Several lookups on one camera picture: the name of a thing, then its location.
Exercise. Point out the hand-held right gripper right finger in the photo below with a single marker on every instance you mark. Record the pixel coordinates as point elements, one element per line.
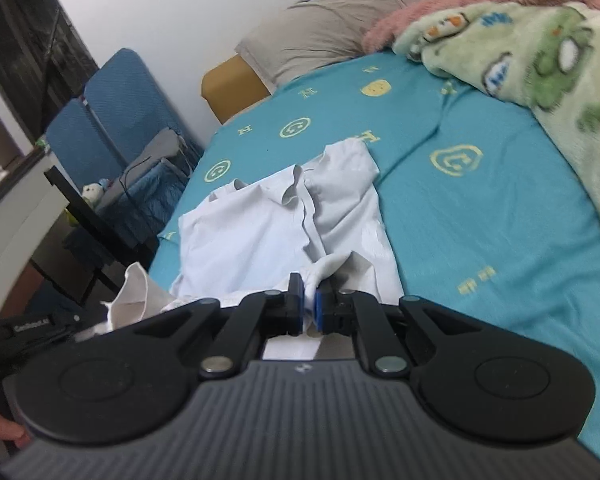
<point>324,310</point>

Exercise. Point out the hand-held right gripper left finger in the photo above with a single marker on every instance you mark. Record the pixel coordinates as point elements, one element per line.
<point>298,310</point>

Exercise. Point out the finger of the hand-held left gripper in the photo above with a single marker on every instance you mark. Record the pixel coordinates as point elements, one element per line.
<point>72,321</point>

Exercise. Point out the white shirt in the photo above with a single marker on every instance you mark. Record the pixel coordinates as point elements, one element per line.
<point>240,240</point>

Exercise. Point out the person's left hand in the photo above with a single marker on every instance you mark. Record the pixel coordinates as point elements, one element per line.
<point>0,427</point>

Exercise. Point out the white table with black legs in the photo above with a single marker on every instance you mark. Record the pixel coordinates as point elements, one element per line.
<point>95,230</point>

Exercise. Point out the green plush toy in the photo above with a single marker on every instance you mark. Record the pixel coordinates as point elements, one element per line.
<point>70,215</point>

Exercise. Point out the white plush toy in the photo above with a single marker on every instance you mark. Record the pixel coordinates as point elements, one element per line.
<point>93,193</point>

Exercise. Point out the teal smiley print bed sheet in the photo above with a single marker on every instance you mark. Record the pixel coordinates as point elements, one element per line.
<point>480,210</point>

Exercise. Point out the tan wooden headboard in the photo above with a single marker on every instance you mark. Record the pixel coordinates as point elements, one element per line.
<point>232,90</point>

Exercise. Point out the dark glass panel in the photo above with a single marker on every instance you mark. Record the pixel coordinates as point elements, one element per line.
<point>30,50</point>

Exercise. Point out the grey pillow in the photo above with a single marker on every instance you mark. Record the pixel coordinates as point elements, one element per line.
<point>330,20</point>

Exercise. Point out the pink fluffy blanket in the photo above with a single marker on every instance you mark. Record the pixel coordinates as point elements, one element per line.
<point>430,10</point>

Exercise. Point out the green cartoon print blanket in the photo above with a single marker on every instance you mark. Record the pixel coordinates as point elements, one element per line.
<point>555,70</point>

